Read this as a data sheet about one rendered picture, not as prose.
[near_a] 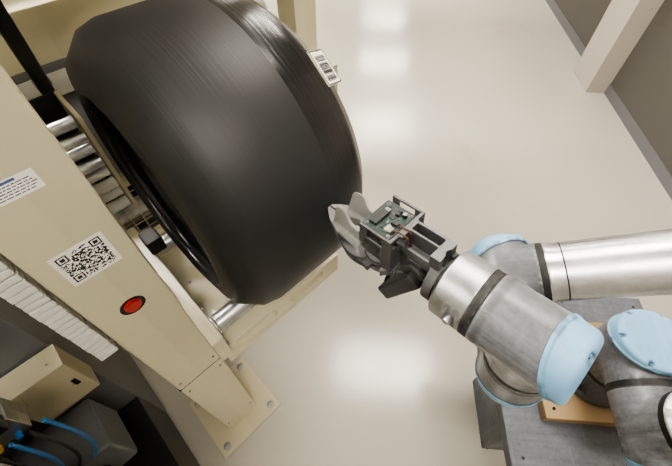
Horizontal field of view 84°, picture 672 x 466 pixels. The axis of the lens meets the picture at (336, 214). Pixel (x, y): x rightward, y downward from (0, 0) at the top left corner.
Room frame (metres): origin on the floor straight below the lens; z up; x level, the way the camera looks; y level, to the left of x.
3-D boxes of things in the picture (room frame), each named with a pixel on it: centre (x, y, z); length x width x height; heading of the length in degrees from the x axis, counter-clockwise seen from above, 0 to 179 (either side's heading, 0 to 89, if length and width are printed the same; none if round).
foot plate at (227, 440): (0.34, 0.42, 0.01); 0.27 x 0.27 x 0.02; 45
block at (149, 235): (0.50, 0.43, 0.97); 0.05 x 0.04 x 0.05; 45
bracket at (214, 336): (0.41, 0.38, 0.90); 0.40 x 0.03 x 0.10; 45
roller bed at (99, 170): (0.65, 0.67, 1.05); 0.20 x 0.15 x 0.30; 135
